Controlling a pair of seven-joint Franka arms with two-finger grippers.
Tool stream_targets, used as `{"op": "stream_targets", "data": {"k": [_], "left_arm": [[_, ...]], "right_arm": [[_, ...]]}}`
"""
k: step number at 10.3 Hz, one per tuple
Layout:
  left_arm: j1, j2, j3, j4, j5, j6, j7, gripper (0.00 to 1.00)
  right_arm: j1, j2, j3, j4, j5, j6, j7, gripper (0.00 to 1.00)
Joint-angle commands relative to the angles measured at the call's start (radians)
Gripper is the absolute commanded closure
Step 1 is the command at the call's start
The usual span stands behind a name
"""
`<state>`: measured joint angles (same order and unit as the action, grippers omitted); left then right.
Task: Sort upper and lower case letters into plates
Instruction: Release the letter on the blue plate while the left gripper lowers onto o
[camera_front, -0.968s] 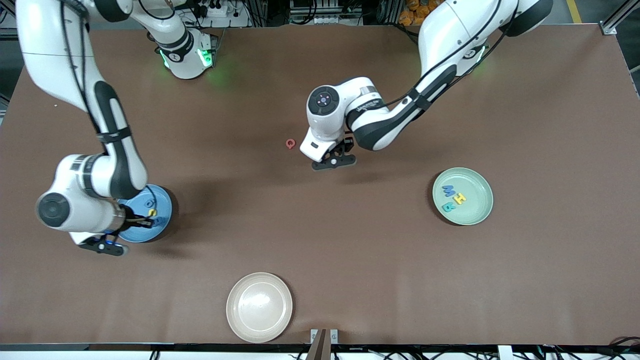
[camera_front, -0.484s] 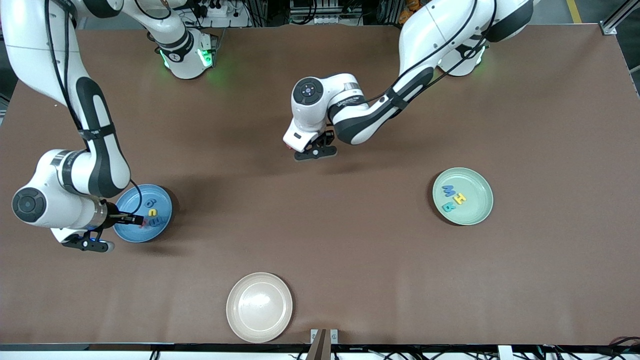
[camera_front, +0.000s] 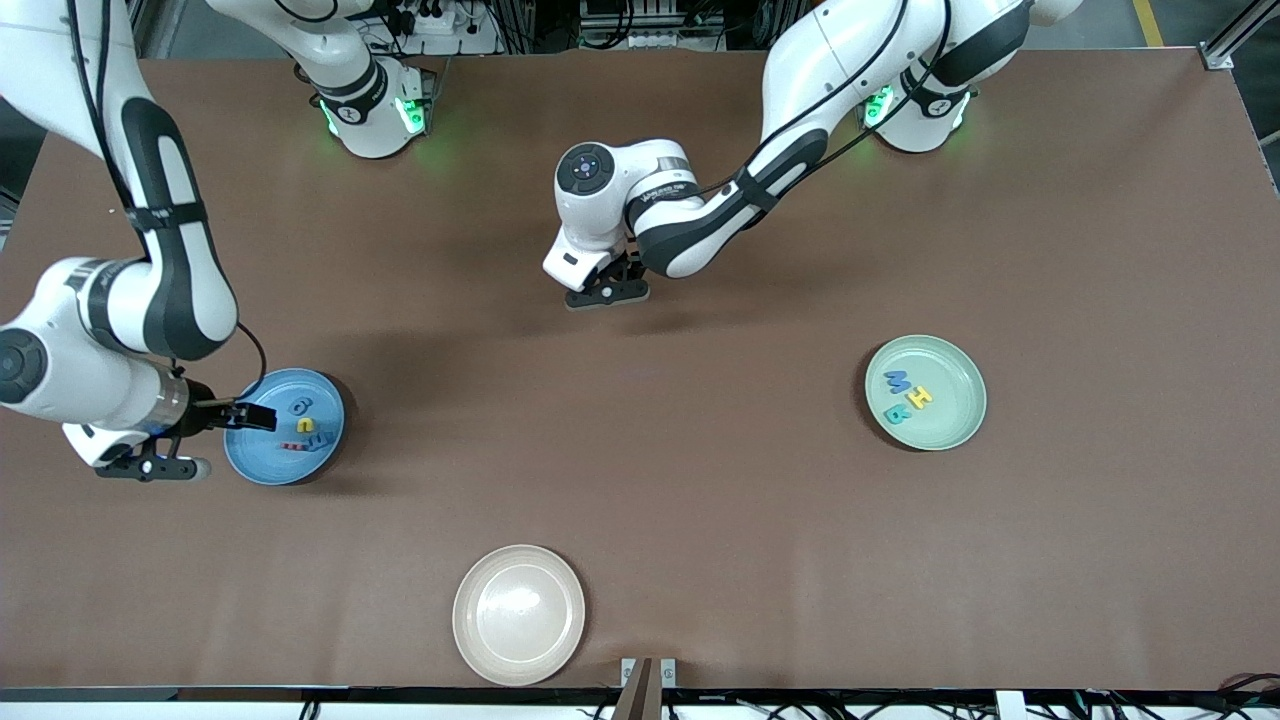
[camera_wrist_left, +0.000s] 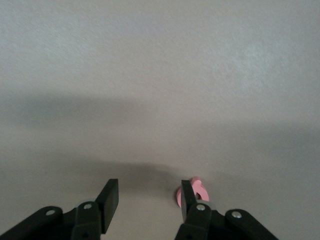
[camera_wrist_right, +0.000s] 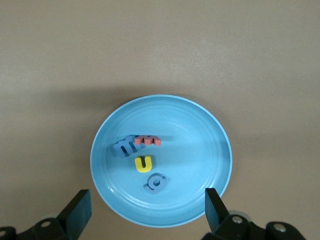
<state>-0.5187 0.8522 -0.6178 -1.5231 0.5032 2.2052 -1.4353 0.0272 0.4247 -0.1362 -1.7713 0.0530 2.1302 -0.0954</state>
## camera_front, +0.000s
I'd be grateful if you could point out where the blue round plate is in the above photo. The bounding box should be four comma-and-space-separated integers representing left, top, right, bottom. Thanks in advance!
223, 368, 346, 487

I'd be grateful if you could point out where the dark equipment cabinet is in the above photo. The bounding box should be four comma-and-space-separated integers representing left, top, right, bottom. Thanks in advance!
578, 0, 736, 51

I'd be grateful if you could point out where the brown table cover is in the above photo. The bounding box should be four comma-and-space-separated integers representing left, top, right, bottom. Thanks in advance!
0, 48, 1280, 691

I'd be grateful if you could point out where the white power strip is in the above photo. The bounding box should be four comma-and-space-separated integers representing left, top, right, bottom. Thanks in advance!
395, 0, 501, 56

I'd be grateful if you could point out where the green round plate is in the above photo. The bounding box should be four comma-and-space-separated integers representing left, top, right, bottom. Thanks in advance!
864, 334, 988, 452

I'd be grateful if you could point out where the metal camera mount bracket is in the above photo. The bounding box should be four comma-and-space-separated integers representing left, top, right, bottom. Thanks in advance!
612, 657, 678, 720

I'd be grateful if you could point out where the beige round plate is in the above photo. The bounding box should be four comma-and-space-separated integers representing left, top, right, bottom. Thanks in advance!
452, 544, 587, 687

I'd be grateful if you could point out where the black table edge rail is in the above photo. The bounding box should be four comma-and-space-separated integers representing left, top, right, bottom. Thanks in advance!
0, 685, 1280, 720

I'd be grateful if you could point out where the aluminium frame post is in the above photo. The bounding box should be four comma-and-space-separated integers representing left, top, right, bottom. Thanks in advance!
1200, 0, 1280, 73

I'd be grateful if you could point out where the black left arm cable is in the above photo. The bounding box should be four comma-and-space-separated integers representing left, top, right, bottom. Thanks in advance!
700, 0, 956, 196

